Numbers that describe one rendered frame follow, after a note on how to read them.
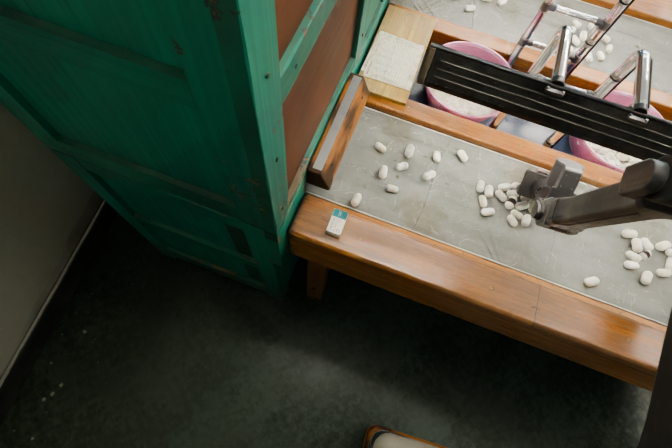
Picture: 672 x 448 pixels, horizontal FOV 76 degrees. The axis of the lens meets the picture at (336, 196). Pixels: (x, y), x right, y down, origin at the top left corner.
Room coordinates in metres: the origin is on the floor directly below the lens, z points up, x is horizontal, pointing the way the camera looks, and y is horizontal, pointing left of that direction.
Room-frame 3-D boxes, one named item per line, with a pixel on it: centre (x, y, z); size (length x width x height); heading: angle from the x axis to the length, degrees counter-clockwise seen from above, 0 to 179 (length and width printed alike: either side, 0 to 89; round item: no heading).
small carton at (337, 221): (0.35, -0.01, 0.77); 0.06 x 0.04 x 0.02; 169
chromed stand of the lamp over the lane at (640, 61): (0.62, -0.45, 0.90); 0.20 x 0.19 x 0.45; 79
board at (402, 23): (0.89, -0.10, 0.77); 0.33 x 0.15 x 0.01; 169
